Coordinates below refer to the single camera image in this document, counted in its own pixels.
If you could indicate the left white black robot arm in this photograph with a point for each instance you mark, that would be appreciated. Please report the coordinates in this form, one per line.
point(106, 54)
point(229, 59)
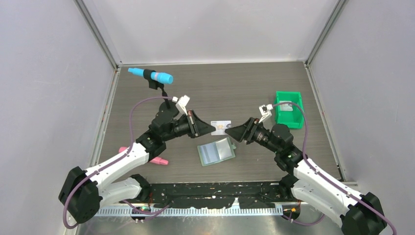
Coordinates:
point(85, 191)

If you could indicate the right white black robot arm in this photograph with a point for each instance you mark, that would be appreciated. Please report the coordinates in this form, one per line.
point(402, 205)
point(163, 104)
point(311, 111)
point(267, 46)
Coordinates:
point(353, 212)

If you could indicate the mint green card holder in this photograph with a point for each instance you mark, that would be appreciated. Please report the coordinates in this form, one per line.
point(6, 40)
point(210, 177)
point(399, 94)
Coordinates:
point(216, 152)

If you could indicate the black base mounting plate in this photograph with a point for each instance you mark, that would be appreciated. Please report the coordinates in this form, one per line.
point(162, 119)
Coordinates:
point(249, 195)

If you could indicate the blue toy microphone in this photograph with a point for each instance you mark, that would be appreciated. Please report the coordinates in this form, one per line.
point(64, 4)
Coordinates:
point(161, 77)

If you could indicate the aluminium frame rail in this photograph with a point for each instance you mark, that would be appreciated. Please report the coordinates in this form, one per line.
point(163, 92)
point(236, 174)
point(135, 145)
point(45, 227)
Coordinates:
point(233, 210)

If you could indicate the pink marker pen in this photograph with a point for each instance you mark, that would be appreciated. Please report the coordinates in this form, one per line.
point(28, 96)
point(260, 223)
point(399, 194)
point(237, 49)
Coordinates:
point(156, 160)

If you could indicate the green plastic bin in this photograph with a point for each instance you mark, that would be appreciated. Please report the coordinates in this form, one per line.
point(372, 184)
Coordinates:
point(294, 119)

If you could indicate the silver VIP credit card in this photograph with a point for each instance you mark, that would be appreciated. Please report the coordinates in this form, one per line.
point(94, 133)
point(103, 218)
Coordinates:
point(220, 127)

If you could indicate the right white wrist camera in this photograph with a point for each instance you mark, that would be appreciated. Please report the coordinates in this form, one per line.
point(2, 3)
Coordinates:
point(266, 112)

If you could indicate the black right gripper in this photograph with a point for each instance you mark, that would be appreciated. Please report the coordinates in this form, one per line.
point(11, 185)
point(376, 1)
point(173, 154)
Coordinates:
point(249, 128)

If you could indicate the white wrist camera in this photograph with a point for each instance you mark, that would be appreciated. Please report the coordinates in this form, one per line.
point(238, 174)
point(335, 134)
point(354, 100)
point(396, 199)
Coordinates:
point(266, 112)
point(181, 103)

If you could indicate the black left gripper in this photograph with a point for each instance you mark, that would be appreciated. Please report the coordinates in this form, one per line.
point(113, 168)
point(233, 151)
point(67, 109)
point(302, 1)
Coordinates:
point(196, 126)

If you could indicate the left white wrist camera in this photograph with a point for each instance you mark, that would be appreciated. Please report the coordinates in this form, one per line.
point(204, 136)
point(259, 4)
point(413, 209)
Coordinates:
point(181, 103)

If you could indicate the black microphone stand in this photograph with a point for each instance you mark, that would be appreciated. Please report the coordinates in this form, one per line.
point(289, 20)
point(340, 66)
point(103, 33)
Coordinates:
point(167, 105)

